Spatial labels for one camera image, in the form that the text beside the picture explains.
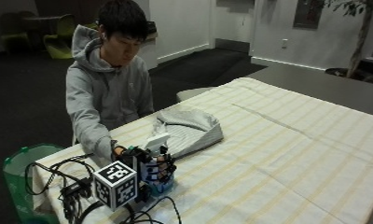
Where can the pale chair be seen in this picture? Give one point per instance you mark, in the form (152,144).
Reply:
(192,92)

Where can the green bag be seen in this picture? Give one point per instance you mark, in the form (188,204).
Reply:
(16,183)

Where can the white marker cube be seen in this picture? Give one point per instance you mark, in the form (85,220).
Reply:
(113,184)

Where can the cream striped tablecloth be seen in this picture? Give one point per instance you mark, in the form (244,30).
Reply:
(277,155)

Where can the white blue spray bottle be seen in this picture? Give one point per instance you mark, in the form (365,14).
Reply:
(156,143)

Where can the indoor tree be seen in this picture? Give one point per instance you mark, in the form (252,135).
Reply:
(359,34)

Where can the black power adapter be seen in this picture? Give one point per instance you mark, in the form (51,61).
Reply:
(75,189)

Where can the grey folded garment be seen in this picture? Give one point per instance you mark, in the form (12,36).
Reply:
(192,130)

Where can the green chair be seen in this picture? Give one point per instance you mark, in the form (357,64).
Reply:
(14,39)
(59,43)

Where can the dark framed picture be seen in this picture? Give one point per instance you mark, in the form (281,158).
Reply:
(306,14)

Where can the white wall outlet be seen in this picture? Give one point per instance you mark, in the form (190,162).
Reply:
(284,43)

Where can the person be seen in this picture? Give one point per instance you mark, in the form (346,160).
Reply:
(108,90)

